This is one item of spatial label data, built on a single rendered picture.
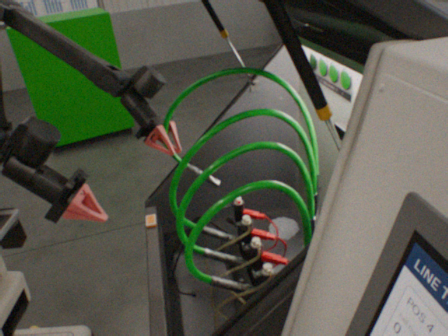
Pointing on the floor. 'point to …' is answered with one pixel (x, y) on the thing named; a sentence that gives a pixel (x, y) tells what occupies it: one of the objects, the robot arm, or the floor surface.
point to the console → (375, 179)
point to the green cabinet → (73, 80)
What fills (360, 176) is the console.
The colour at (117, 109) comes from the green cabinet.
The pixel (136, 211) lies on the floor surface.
